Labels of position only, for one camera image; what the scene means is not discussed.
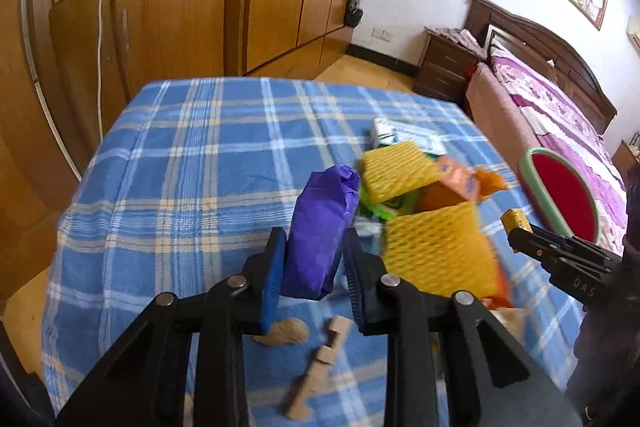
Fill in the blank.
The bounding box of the white power cable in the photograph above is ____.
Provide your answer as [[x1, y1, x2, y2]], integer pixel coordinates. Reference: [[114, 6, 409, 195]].
[[95, 0, 124, 143]]

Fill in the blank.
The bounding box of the black hanging bag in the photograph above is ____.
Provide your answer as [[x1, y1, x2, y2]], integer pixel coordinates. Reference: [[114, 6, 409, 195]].
[[343, 0, 363, 28]]

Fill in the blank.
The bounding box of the orange cardboard box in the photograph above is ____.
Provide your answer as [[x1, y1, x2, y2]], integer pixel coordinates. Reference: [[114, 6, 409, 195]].
[[413, 155, 480, 212]]

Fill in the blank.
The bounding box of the wooden shelf cabinet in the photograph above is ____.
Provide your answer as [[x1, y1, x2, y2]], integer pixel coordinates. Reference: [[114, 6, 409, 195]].
[[24, 0, 226, 170]]

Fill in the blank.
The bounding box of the red bin with green rim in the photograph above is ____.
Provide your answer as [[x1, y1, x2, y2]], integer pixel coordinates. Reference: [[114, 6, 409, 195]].
[[518, 147, 600, 243]]

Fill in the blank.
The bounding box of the blue plaid tablecloth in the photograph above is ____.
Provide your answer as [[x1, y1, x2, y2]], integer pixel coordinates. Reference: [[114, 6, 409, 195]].
[[41, 78, 582, 426]]

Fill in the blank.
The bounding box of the yellow foam net sleeve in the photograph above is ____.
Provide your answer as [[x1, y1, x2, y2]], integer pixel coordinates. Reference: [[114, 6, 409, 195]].
[[383, 202, 508, 299]]

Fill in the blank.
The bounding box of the purple floral bedspread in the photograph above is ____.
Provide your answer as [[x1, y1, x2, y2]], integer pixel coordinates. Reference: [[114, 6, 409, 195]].
[[489, 44, 627, 254]]

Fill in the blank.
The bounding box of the dark wooden nightstand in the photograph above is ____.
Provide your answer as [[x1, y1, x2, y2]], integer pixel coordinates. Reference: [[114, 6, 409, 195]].
[[412, 29, 480, 107]]

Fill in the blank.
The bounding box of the white green medicine box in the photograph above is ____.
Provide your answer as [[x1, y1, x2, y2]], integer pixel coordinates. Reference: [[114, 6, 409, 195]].
[[371, 117, 447, 157]]

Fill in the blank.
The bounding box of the green plastic wrapper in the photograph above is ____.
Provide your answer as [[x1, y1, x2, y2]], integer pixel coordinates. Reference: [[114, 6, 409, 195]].
[[359, 185, 418, 221]]

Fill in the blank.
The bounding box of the wooden stick piece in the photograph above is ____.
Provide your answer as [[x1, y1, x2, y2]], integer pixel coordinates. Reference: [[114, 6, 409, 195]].
[[285, 315, 352, 421]]

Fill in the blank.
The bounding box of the dark wooden headboard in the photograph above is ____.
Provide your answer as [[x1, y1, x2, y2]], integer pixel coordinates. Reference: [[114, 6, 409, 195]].
[[464, 0, 617, 134]]

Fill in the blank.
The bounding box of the wall socket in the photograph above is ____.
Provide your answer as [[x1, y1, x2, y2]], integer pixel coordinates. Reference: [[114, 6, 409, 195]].
[[371, 28, 394, 42]]

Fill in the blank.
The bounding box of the cloth on nightstand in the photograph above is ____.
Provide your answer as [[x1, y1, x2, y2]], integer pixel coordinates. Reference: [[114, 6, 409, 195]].
[[425, 26, 487, 60]]

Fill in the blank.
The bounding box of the purple paper bag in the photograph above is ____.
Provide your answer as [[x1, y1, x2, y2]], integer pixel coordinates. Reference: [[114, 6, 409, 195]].
[[281, 165, 360, 300]]

